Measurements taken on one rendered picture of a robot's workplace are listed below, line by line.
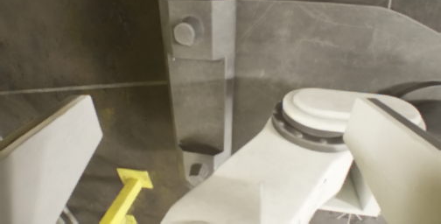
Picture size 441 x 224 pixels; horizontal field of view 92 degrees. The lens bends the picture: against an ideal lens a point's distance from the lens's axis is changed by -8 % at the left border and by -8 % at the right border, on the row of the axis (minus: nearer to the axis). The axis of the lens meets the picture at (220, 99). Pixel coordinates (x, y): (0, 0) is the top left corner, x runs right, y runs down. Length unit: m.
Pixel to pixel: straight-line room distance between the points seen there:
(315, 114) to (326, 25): 0.18
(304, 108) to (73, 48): 0.76
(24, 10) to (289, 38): 0.85
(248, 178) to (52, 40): 0.83
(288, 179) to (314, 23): 0.28
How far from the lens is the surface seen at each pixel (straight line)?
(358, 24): 0.47
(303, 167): 0.32
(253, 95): 0.50
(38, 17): 0.97
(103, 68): 0.86
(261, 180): 0.29
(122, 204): 1.06
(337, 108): 0.37
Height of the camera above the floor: 0.61
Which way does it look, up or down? 58 degrees down
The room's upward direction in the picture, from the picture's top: 157 degrees counter-clockwise
